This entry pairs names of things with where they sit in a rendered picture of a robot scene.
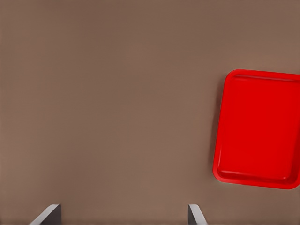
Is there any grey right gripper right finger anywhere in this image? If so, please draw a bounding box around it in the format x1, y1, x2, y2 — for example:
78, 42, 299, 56
187, 203, 209, 225

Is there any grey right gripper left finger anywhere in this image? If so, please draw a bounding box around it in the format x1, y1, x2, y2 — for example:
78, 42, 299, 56
29, 203, 62, 225

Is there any red rectangular tray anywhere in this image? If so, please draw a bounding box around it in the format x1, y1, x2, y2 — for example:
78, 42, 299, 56
212, 68, 300, 190

